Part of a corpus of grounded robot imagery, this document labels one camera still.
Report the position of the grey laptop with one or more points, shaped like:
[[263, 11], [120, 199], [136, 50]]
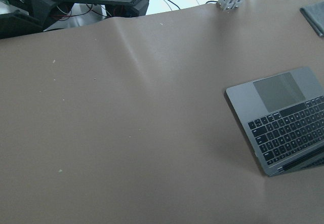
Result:
[[282, 116]]

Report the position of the grey folded cloth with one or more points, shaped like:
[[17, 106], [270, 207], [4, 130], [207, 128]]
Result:
[[313, 13]]

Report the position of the black foam table edge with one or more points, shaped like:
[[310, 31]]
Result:
[[17, 24]]

